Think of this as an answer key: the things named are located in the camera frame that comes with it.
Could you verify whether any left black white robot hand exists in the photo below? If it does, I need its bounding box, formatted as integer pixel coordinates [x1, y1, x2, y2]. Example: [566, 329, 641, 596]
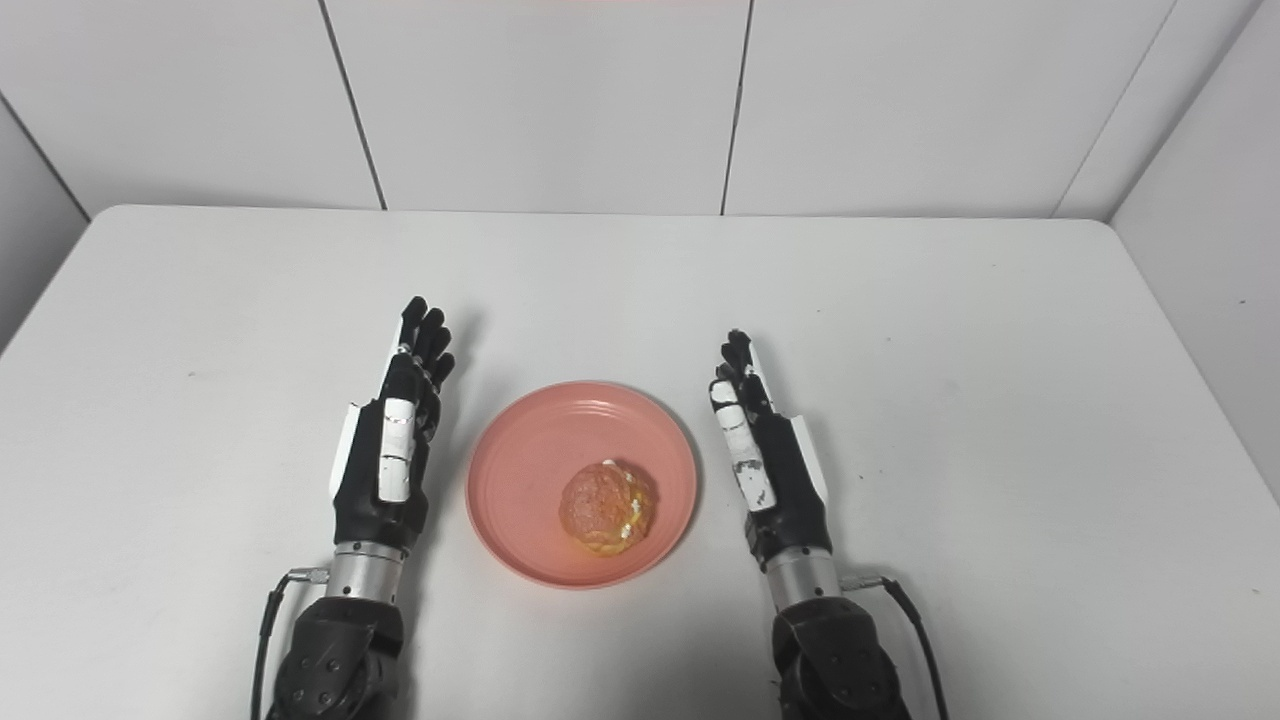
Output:
[329, 297, 457, 553]

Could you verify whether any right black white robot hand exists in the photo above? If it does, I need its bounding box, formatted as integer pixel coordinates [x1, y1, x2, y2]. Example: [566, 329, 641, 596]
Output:
[709, 330, 834, 573]

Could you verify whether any cream puff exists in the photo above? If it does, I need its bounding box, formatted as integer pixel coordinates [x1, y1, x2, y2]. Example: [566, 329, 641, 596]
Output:
[558, 459, 659, 557]

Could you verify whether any pink plate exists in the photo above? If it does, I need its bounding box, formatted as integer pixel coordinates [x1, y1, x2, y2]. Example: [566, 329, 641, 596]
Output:
[465, 380, 699, 591]

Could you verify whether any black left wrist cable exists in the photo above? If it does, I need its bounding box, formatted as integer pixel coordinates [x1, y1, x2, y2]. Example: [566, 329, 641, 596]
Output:
[250, 567, 331, 720]

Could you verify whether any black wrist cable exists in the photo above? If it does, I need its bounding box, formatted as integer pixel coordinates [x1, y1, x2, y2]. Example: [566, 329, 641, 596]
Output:
[250, 567, 331, 720]
[840, 573, 949, 720]

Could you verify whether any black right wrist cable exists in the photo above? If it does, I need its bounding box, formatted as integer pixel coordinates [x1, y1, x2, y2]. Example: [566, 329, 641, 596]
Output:
[840, 573, 949, 720]

